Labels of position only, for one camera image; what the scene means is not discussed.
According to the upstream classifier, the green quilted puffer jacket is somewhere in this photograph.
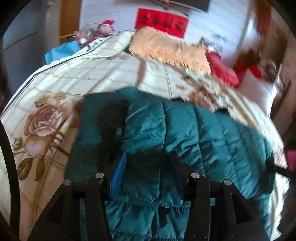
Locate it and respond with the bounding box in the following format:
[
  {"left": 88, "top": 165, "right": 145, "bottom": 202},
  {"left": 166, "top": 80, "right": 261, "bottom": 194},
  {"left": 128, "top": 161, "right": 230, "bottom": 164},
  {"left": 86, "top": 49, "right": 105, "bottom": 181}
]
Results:
[{"left": 64, "top": 87, "right": 275, "bottom": 240}]

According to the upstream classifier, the magenta blanket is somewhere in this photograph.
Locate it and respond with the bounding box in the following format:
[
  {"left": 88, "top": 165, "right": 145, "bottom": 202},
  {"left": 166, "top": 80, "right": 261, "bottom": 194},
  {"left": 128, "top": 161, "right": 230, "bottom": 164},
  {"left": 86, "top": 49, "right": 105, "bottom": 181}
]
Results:
[{"left": 285, "top": 150, "right": 296, "bottom": 172}]

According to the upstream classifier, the white pillow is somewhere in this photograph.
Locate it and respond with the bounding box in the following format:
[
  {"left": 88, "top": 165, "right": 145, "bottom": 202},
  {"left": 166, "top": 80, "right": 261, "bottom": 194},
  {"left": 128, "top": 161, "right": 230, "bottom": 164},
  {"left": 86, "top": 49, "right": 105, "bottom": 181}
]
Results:
[{"left": 238, "top": 69, "right": 278, "bottom": 117}]

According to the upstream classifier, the cream floral checked bedspread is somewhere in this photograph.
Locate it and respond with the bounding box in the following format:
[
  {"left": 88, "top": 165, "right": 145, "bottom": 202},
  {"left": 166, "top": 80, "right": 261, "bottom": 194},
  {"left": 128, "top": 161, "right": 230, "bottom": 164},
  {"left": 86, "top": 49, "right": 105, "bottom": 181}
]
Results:
[{"left": 1, "top": 31, "right": 288, "bottom": 240}]

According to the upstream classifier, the red ruffled pillow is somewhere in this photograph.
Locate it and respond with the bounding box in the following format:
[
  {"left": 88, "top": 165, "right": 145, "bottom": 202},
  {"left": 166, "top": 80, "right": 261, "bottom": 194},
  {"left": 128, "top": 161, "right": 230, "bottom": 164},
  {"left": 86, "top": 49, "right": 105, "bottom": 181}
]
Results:
[{"left": 206, "top": 52, "right": 240, "bottom": 88}]

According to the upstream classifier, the blue bag beside bed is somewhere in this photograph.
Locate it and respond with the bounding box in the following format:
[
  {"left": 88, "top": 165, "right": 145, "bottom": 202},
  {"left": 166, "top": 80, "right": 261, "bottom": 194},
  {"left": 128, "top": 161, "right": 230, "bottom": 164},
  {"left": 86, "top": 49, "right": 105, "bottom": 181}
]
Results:
[{"left": 44, "top": 40, "right": 79, "bottom": 64}]

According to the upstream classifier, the yellow fringed pillow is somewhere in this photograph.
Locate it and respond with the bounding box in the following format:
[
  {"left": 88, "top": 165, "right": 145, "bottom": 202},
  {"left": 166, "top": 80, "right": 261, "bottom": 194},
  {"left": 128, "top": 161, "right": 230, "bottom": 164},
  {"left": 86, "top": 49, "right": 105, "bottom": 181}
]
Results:
[{"left": 129, "top": 27, "right": 211, "bottom": 73}]

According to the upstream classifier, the plush pig red hat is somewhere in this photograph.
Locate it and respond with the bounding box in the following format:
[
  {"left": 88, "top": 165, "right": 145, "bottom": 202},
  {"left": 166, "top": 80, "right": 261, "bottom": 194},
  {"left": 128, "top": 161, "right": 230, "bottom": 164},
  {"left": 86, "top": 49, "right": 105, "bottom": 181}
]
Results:
[{"left": 93, "top": 20, "right": 115, "bottom": 37}]

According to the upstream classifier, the red Chinese character banner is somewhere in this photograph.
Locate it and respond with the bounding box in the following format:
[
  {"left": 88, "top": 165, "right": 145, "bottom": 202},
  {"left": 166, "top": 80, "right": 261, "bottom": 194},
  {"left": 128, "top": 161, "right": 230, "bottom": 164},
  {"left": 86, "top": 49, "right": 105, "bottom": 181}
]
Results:
[{"left": 134, "top": 9, "right": 189, "bottom": 38}]

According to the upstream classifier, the wall mounted black television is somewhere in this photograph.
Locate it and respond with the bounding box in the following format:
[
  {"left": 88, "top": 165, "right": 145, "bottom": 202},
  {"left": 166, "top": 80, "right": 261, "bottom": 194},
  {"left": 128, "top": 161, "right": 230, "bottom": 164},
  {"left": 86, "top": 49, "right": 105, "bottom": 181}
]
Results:
[{"left": 150, "top": 0, "right": 211, "bottom": 13}]

